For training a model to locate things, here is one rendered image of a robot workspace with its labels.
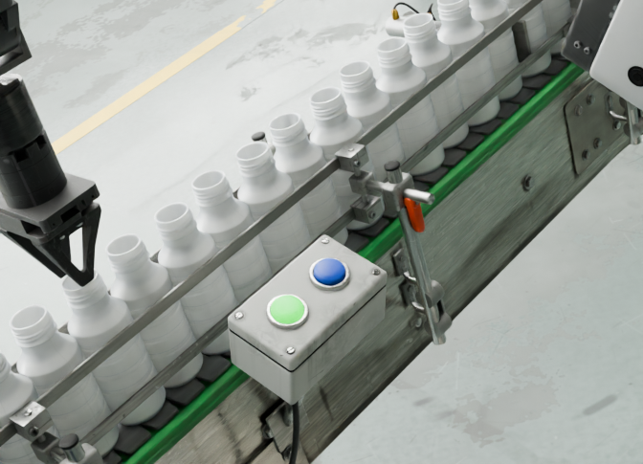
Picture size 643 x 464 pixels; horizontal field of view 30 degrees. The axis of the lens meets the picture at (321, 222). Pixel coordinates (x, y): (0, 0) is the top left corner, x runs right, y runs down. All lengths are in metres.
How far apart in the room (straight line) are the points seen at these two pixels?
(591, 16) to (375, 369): 0.93
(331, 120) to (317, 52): 3.01
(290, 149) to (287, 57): 3.06
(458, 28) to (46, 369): 0.65
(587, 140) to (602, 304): 1.17
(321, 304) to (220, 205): 0.18
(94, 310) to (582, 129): 0.77
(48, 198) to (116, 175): 2.87
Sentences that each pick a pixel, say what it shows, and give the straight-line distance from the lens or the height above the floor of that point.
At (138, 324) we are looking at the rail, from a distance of 1.16.
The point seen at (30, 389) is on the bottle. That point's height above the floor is 1.12.
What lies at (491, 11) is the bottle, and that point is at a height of 1.12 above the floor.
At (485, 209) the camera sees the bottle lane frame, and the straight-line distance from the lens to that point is 1.50.
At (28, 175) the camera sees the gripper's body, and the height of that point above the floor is 1.30.
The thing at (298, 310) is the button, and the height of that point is 1.12.
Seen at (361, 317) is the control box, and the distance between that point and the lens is 1.13.
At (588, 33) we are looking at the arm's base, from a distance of 0.53.
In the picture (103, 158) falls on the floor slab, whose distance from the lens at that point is 4.09.
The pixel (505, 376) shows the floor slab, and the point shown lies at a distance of 2.66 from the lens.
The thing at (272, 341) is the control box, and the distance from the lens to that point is 1.08.
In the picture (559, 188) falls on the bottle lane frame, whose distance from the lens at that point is 1.64.
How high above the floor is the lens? 1.74
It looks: 32 degrees down
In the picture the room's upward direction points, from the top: 18 degrees counter-clockwise
